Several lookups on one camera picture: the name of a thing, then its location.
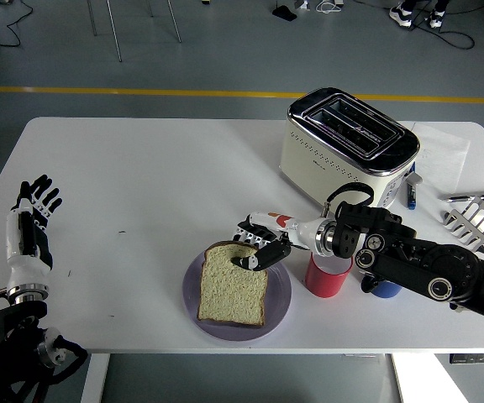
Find red mug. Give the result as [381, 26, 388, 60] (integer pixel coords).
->
[304, 251, 355, 299]

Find metal chair legs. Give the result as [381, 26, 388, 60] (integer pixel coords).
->
[86, 0, 183, 63]

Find brown bread slice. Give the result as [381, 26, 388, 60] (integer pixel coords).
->
[196, 241, 268, 328]

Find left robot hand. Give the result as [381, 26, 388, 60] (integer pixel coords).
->
[5, 174, 64, 290]

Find thin black floor cable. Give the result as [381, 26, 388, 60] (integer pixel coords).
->
[0, 0, 35, 50]

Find white table leg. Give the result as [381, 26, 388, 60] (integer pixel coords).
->
[80, 353, 111, 403]
[387, 353, 407, 403]

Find black silver pen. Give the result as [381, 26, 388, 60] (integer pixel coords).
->
[442, 191, 484, 203]

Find cream chrome toaster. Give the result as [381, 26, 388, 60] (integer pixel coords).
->
[278, 86, 424, 228]

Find blue marker pen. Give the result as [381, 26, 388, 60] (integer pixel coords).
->
[405, 162, 418, 211]

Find yellow floor tape line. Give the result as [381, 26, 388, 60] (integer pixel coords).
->
[0, 86, 484, 105]

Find thick black floor cable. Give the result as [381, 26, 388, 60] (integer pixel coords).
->
[408, 8, 476, 50]

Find blue mug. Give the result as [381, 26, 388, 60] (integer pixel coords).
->
[367, 279, 403, 299]

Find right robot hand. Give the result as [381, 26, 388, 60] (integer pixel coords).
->
[229, 212, 325, 272]

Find white paper sheet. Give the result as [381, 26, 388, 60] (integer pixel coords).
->
[409, 121, 472, 190]

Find purple plate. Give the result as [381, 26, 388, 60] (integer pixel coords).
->
[181, 247, 292, 343]

